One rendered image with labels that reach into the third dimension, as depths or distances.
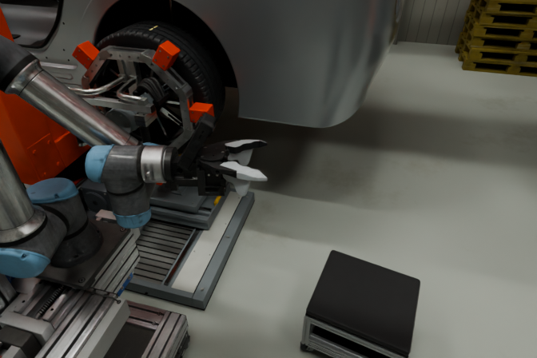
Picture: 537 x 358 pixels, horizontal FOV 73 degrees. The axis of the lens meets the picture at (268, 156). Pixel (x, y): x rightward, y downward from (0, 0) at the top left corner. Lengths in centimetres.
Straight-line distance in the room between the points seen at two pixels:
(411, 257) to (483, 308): 40
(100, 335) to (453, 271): 178
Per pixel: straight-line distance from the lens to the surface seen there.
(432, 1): 572
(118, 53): 175
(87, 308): 118
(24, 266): 100
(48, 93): 88
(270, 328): 190
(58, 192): 106
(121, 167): 75
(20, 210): 94
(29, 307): 123
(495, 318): 221
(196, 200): 217
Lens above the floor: 165
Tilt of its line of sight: 35 degrees down
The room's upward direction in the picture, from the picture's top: straight up
